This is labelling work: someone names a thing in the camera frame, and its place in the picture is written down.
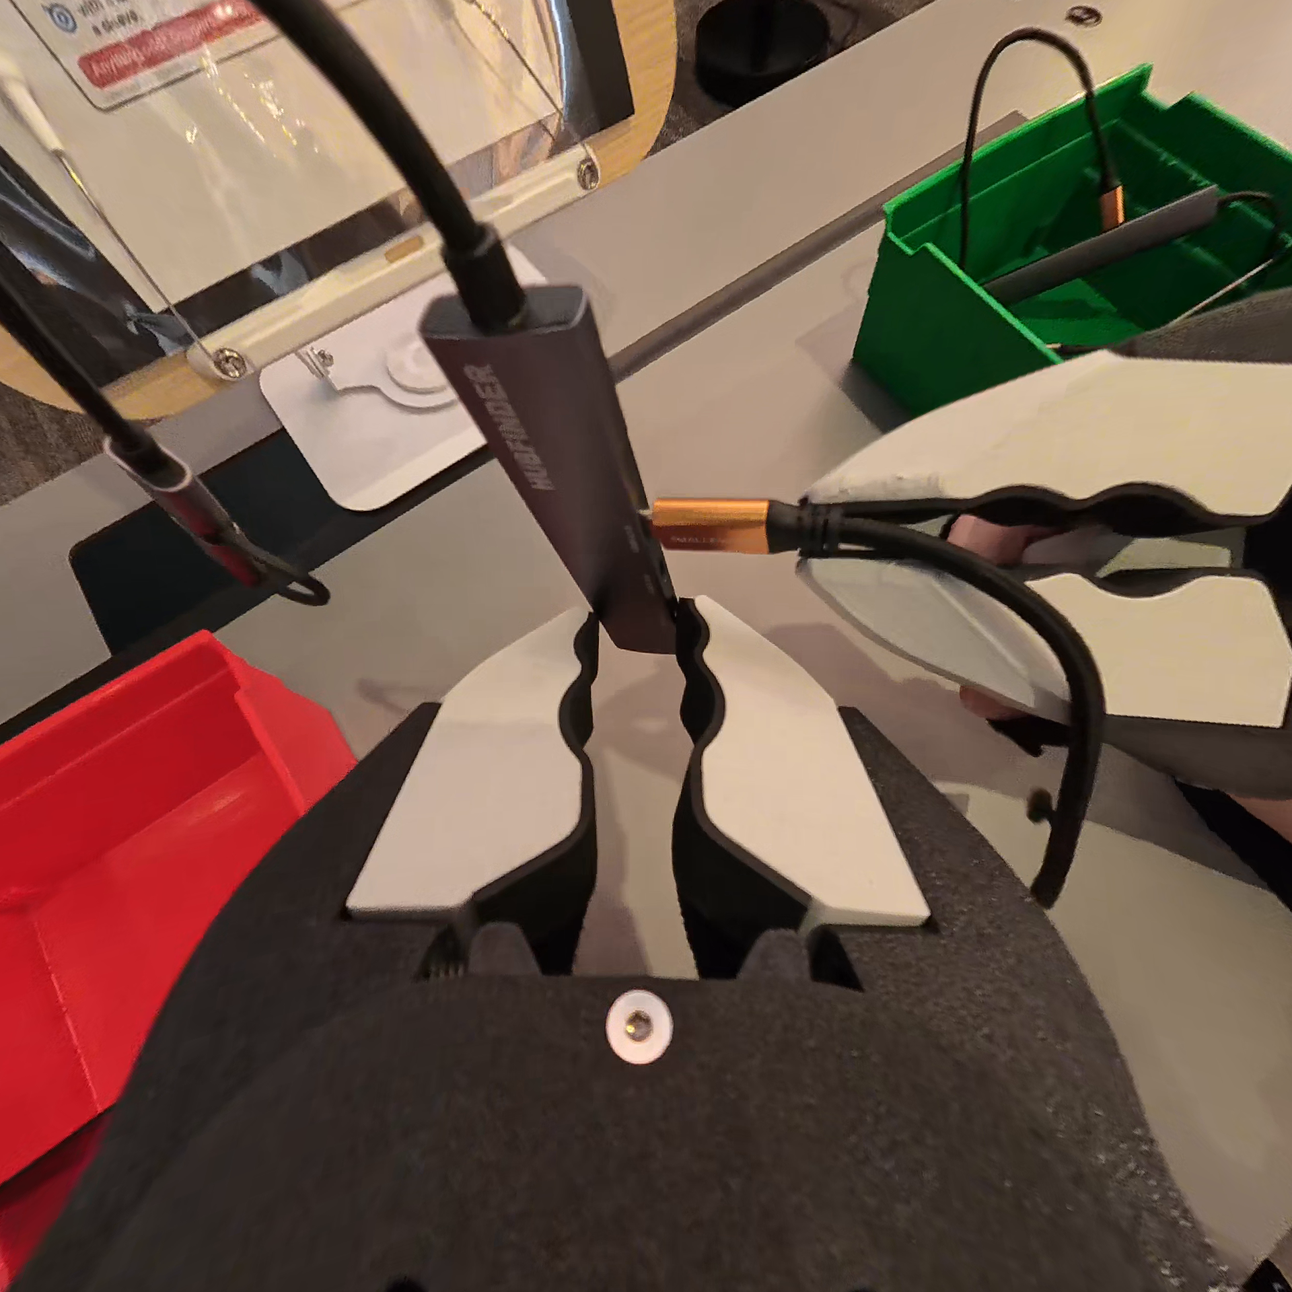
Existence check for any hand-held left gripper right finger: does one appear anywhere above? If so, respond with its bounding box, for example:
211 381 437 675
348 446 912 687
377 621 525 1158
671 595 932 975

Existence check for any grey usb hub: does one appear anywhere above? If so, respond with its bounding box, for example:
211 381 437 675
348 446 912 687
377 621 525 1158
419 284 680 655
985 186 1223 304

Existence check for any black braided usb-c cable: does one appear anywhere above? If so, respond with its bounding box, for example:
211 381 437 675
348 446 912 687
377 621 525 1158
646 495 1106 910
954 27 1131 273

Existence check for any green plastic bin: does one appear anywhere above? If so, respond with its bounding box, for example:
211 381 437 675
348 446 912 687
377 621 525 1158
852 63 1292 415

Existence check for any clear acrylic sign holder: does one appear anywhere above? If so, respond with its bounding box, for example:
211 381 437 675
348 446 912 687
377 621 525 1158
0 0 608 380

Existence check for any black round object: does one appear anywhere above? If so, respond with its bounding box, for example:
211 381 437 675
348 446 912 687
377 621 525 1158
694 0 831 103

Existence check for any red plastic bin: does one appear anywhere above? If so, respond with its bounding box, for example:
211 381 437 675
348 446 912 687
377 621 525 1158
0 630 360 1258

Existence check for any person's right hand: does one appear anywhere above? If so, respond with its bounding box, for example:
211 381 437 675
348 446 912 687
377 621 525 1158
949 512 1041 724

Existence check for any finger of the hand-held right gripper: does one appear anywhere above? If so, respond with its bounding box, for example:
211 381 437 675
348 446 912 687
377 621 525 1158
802 347 1292 533
797 555 1292 730

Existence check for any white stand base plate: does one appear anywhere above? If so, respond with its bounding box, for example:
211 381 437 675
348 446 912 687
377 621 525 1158
260 303 551 510

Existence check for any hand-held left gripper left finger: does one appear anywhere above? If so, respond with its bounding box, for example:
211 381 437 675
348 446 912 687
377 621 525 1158
345 606 598 975

